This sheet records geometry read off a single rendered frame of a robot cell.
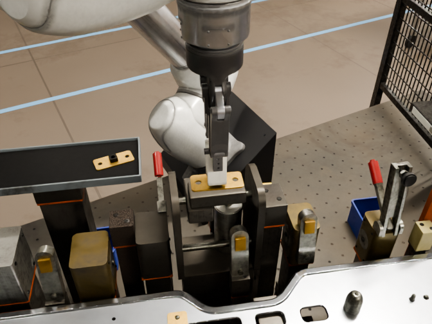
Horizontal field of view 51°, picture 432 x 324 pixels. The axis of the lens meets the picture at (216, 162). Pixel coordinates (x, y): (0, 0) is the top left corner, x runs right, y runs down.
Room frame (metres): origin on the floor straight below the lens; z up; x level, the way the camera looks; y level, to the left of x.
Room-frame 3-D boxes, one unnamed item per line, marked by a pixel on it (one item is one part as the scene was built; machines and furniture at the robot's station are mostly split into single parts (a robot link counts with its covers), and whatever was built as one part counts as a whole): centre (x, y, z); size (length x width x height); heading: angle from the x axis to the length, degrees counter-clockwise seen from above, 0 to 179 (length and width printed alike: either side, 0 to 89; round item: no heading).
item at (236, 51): (0.54, 0.00, 1.49); 0.08 x 0.07 x 0.09; 7
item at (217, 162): (0.51, 0.00, 1.36); 0.03 x 0.01 x 0.05; 7
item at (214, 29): (0.54, 0.00, 1.57); 0.09 x 0.09 x 0.06
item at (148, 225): (0.65, 0.14, 0.89); 0.12 x 0.07 x 0.38; 9
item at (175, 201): (0.66, 0.00, 0.95); 0.18 x 0.13 x 0.49; 99
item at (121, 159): (0.76, 0.22, 1.17); 0.08 x 0.04 x 0.01; 116
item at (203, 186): (0.54, 0.00, 1.30); 0.08 x 0.04 x 0.01; 97
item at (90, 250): (0.59, 0.25, 0.89); 0.12 x 0.08 x 0.38; 9
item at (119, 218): (0.64, 0.20, 0.90); 0.05 x 0.05 x 0.40; 9
